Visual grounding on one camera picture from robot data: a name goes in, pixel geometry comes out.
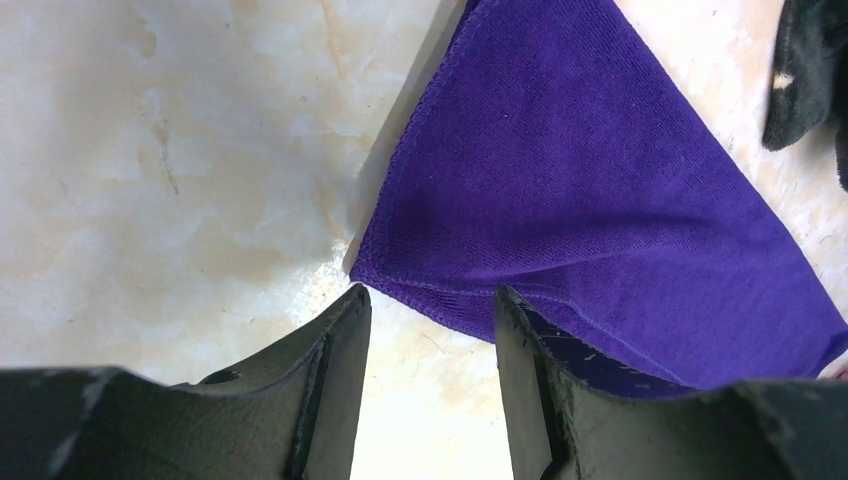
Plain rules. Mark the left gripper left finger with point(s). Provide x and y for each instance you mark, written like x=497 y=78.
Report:
x=289 y=411

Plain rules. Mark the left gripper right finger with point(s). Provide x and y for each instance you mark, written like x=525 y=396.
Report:
x=572 y=412

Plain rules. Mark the purple towel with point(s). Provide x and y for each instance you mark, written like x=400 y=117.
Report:
x=551 y=153

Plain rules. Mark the black floral blanket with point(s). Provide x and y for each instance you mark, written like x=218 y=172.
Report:
x=809 y=76

